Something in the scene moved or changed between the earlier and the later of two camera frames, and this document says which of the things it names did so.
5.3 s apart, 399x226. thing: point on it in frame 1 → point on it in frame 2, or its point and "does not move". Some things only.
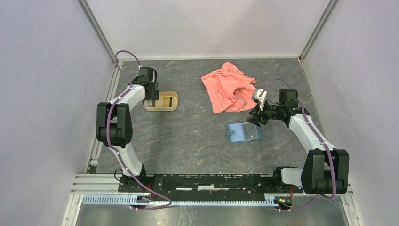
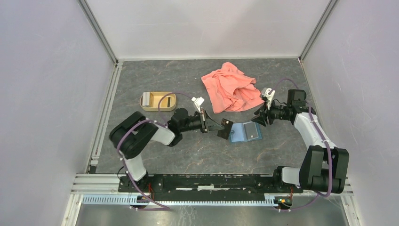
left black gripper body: (154, 96) → (198, 122)
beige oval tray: (167, 101) does not move
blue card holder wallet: (242, 132) does not move
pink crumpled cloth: (229, 89) does not move
